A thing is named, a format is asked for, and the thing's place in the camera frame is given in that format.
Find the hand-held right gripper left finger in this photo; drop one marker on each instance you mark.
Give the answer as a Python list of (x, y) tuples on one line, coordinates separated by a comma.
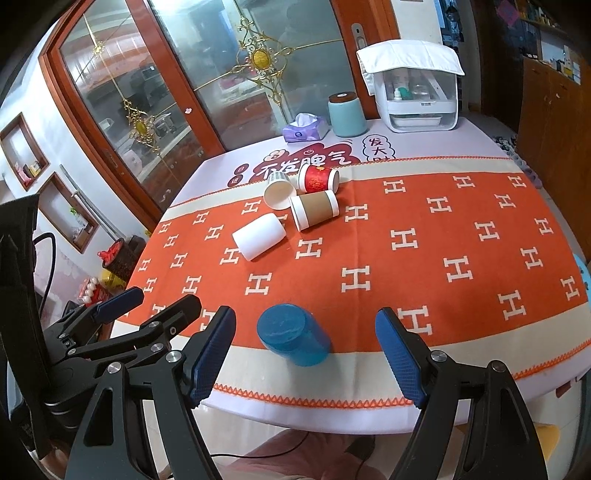
[(210, 357)]

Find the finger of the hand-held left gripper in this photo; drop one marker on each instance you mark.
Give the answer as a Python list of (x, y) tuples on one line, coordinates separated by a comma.
[(115, 302), (173, 314)]

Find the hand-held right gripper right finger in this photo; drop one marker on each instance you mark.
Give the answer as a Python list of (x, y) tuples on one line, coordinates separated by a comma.
[(400, 357)]

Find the blue plastic cup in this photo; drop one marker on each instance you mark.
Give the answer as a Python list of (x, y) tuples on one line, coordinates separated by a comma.
[(295, 337)]

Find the plain white cup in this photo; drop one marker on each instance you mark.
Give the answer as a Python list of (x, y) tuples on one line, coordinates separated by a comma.
[(259, 237)]

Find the white patterned paper cup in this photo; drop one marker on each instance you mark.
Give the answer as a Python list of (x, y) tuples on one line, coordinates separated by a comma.
[(277, 194)]

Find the brown paper cup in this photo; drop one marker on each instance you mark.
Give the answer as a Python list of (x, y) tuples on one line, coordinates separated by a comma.
[(318, 208)]

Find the red paper cup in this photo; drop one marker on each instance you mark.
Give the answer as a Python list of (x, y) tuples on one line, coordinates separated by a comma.
[(317, 178)]

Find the pack of small white bottles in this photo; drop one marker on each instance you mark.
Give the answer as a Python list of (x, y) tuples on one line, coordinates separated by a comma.
[(94, 290)]

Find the orange patterned blanket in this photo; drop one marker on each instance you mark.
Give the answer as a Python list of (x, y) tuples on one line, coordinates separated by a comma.
[(461, 240)]

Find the yellow stool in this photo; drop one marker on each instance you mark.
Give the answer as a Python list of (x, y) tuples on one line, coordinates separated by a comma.
[(547, 441)]

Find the wooden framed glass door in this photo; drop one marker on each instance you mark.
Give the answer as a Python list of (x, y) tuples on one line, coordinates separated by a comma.
[(258, 92), (120, 120)]

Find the purple tissue box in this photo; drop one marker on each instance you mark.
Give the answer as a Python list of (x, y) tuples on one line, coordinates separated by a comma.
[(305, 130)]

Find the orange patterned tablecloth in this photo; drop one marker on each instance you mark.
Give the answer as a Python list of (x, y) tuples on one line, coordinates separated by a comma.
[(466, 138)]

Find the teal canister with brown lid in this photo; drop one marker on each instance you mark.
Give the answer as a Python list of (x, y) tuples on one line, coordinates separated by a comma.
[(347, 115)]

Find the white storage box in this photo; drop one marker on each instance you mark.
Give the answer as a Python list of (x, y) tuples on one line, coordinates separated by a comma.
[(418, 108)]

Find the wooden cabinet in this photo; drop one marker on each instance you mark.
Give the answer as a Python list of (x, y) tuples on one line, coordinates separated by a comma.
[(554, 106)]

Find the white cloth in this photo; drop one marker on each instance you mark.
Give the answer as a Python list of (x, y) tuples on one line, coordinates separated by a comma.
[(411, 57)]

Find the wooden wall niche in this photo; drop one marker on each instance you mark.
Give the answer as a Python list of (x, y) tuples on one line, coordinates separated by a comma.
[(23, 152), (69, 212)]

